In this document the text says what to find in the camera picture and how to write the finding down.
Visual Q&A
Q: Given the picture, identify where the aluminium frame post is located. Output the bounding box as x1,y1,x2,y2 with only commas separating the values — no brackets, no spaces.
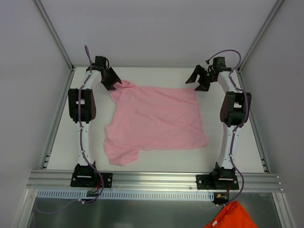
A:
238,0,285,71
33,0,74,71

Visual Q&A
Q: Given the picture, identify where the right aluminium frame post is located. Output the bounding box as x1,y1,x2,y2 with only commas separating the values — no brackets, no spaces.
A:
238,0,285,71

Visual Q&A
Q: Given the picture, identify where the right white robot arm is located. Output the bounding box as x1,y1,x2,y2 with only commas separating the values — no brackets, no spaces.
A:
186,57,252,190

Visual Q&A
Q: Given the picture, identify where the aluminium mounting rail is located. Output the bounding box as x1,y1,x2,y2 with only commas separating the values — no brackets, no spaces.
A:
26,170,284,192

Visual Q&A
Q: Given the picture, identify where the left aluminium frame post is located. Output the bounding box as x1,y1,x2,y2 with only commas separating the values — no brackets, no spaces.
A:
33,0,74,71

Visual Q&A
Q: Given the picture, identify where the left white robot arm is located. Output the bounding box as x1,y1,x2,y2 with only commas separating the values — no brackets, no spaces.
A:
68,56,121,190

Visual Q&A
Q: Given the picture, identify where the slotted cable duct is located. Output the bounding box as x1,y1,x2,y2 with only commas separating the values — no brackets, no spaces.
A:
37,189,214,201

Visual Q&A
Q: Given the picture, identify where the pink t shirt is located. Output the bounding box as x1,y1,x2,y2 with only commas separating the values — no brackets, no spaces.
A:
104,80,208,166

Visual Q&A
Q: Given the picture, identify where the orange t shirt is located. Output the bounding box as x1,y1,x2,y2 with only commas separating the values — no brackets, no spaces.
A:
204,201,257,228

